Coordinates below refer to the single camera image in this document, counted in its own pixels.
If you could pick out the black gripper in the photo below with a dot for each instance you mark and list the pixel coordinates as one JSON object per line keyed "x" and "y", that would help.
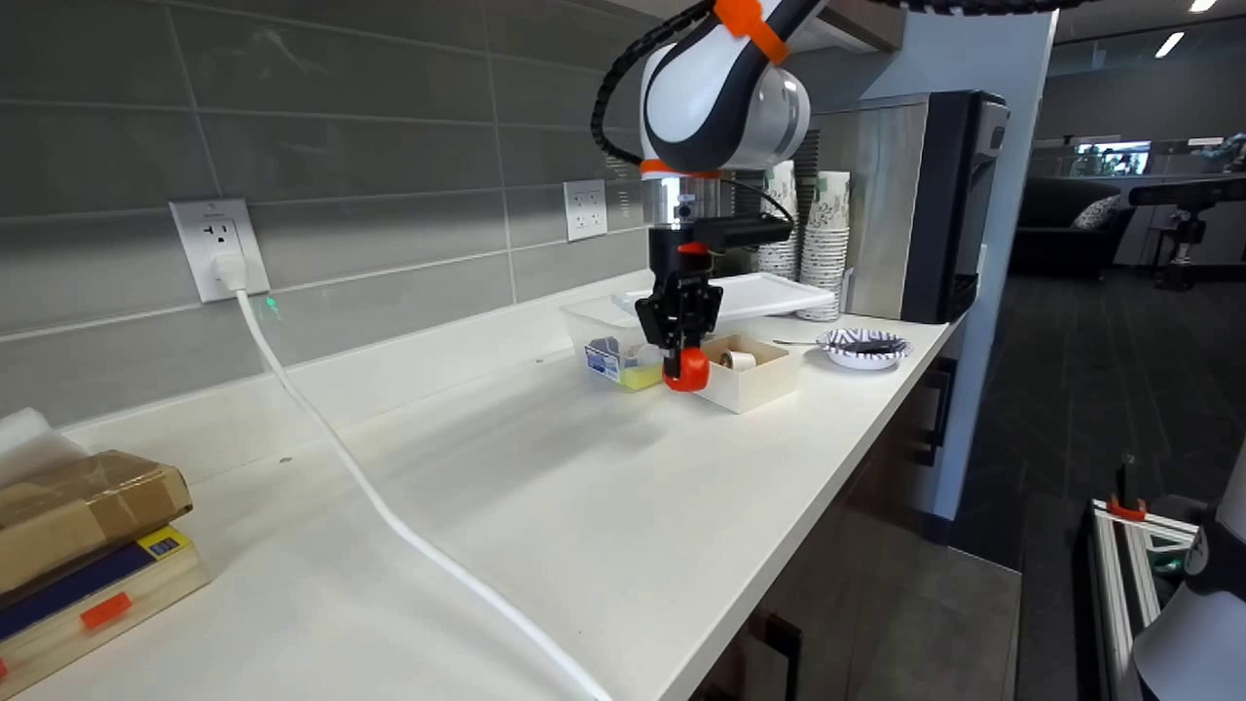
{"x": 682, "y": 272}

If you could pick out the orange ball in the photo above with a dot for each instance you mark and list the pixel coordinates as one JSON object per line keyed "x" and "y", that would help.
{"x": 685, "y": 371}

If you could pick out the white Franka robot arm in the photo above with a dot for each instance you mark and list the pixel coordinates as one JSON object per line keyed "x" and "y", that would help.
{"x": 726, "y": 89}

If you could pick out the beige roll in wooden box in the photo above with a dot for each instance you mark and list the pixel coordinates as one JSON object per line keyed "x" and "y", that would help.
{"x": 741, "y": 355}

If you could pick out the small wooden box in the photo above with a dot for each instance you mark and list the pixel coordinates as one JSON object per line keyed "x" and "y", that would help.
{"x": 753, "y": 374}

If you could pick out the brown cardboard box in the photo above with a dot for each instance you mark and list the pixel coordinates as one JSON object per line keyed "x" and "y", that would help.
{"x": 78, "y": 510}

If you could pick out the yellow sponge block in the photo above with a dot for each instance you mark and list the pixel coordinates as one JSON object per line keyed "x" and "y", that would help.
{"x": 640, "y": 379}

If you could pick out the clear plastic container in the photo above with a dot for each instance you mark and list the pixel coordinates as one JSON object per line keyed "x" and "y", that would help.
{"x": 608, "y": 342}

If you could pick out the small colourful cup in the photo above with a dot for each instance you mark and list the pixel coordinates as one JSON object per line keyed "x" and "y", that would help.
{"x": 602, "y": 361}

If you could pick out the stack of patterned paper cups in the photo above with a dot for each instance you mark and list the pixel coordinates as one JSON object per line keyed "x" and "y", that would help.
{"x": 823, "y": 239}
{"x": 784, "y": 220}

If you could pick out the blue patterned white bowl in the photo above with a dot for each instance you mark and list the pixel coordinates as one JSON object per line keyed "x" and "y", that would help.
{"x": 862, "y": 348}

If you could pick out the tall black appliance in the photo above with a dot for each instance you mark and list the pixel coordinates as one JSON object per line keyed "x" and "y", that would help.
{"x": 955, "y": 209}

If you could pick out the dark background sofa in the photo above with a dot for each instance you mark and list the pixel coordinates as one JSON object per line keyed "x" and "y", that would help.
{"x": 1072, "y": 227}

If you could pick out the background computer monitor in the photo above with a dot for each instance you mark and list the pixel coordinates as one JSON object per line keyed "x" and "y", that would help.
{"x": 1112, "y": 158}

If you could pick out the white cone-shaped object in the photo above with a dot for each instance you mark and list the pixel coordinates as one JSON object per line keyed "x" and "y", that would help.
{"x": 1202, "y": 624}

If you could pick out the blue and yellow book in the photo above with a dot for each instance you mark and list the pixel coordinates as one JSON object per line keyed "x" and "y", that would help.
{"x": 90, "y": 568}

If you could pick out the white wall outlet with plug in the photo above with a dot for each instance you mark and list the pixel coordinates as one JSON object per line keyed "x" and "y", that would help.
{"x": 221, "y": 248}

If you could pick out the aluminium extrusion frame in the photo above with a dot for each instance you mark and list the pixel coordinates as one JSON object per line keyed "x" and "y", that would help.
{"x": 1131, "y": 568}

